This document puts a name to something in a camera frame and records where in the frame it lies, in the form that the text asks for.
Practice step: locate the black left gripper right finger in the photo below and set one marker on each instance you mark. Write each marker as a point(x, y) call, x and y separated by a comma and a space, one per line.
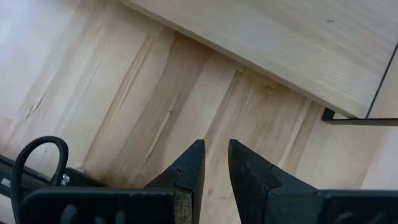
point(261, 193)

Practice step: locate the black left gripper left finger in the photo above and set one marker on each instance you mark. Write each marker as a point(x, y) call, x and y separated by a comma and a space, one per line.
point(186, 177)

